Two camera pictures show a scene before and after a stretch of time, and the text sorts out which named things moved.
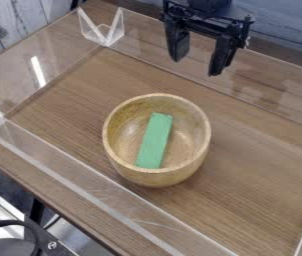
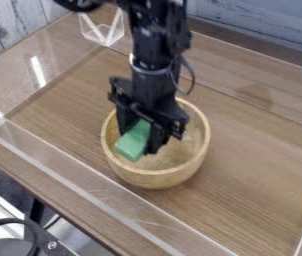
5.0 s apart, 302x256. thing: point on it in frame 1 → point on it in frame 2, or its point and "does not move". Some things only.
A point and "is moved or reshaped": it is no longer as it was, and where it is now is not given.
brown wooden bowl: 157,138 does not move
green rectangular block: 156,138 is moved or reshaped
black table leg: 37,210 does not move
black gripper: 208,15 → 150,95
